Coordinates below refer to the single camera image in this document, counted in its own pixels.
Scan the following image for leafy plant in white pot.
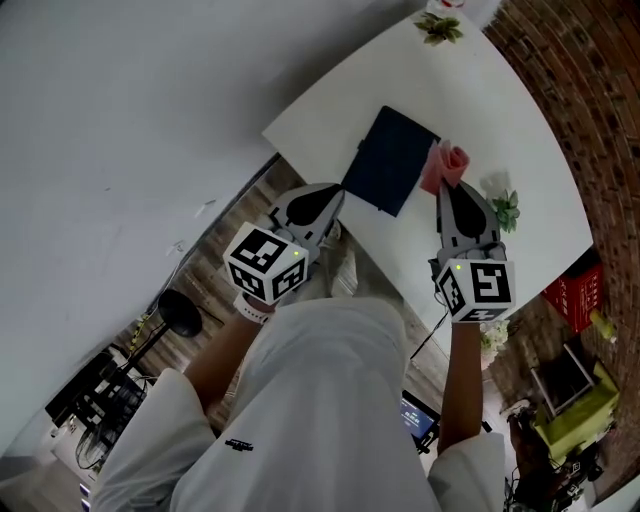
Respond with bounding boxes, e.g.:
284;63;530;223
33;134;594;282
413;10;464;47

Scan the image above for white wristwatch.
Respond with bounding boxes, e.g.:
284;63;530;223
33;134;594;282
234;292;276;325

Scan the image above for person's left forearm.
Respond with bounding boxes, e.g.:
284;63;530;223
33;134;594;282
182;299;266;417

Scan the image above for dark blue notebook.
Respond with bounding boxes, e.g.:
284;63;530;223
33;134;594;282
341;105;442;219

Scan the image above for person's right forearm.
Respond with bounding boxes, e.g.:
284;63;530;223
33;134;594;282
437;319;487;454

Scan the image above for person's white shirt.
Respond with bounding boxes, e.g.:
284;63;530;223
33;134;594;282
92;297;509;512

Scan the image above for thin black cable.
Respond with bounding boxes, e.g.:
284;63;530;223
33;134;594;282
410;308;449;360

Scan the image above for pink cloth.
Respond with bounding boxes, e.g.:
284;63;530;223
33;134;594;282
419;139;471;197

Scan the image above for white metal frame stool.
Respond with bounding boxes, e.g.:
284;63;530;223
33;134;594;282
529;342;597;417

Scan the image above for lime green chair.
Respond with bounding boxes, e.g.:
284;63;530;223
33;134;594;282
532;362;621;464

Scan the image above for black equipment rack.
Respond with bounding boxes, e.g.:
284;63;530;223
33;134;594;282
44;349;151;472

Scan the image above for red fire extinguisher box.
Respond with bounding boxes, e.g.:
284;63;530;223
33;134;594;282
542;248;605;335

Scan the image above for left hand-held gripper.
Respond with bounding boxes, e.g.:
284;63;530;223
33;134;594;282
223;183;347;306

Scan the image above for yellow-green bottle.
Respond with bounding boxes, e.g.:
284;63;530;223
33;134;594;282
589;309;619;344

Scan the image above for small green plant sprig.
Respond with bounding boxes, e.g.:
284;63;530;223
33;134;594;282
487;188;522;234

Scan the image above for white and pink flower bouquet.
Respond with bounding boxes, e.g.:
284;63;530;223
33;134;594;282
479;319;512;371

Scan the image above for person's grey trousers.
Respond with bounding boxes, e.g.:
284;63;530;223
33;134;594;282
307;234;359;301

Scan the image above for pile of cables and devices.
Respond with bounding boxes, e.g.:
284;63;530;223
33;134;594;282
504;399;607;512

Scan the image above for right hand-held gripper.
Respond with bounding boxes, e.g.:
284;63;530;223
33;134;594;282
428;179;517;324

